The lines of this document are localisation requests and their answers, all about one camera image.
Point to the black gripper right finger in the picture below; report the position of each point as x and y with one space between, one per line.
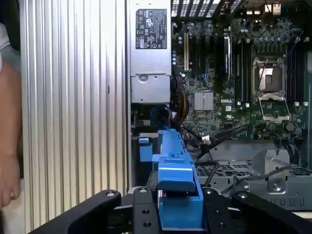
256 214

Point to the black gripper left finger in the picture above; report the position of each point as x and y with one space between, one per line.
102 209

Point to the hard disk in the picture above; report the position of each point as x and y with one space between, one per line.
175 170

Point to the grey metal disk bay cage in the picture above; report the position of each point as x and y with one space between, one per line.
258 195

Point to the black RAM slot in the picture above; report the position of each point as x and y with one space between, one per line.
304 73
241 73
250 73
245 73
236 73
299 73
294 73
289 73

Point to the white expansion slot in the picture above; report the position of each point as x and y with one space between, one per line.
186 51

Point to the bare person hand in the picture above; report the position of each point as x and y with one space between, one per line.
8 180

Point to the green Dell motherboard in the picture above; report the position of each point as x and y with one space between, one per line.
219 117

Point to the silver finned chipset heatsink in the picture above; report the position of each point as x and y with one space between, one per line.
203 101

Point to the CPU socket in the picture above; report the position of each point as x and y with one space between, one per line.
270 80

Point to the silver power supply unit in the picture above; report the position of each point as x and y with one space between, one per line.
150 63

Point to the white shirt sleeve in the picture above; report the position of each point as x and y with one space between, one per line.
5 46

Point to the open black PC case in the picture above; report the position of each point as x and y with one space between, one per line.
190 7

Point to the metal socket cover frame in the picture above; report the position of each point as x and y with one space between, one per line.
276 119

